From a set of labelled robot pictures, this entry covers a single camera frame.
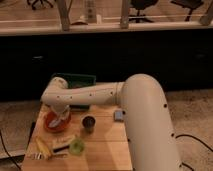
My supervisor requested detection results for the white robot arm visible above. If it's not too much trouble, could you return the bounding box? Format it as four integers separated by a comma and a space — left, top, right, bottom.
41, 74, 182, 171

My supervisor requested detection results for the red bowl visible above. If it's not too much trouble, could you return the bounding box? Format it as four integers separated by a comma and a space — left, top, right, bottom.
43, 111, 71, 133

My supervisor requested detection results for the blue grey towel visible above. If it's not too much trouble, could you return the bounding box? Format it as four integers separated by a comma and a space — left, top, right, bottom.
114, 110, 123, 122

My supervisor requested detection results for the green plastic cup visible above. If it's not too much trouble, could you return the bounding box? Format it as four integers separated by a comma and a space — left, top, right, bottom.
69, 138, 85, 155

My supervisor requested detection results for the small metal cup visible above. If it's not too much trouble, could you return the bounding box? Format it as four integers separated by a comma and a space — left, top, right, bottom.
82, 116, 96, 133

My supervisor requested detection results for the silver fork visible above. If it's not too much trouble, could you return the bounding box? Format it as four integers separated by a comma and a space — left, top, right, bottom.
27, 152, 67, 160

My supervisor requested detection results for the green plastic tray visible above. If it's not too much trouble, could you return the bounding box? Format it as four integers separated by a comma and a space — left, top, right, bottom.
49, 72, 97, 111

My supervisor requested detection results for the black chair base left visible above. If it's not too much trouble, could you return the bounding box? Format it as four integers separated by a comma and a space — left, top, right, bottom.
26, 0, 56, 11

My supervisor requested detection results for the black office chair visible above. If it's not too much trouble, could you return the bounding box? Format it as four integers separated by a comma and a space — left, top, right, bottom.
129, 0, 158, 23

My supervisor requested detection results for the black chair right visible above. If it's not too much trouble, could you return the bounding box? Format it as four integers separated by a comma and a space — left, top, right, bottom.
171, 0, 204, 21

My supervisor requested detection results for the wooden handled knife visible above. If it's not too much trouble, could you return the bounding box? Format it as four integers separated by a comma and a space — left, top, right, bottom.
52, 135, 76, 152

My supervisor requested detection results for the black cable left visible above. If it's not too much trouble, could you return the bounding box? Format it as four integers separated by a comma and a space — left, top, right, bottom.
0, 129, 22, 171

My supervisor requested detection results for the black cable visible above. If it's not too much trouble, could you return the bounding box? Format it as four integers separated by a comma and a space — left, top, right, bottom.
175, 133, 213, 171
0, 129, 22, 171

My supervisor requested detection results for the black cable right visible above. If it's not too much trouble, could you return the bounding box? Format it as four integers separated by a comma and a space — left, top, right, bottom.
175, 133, 213, 171

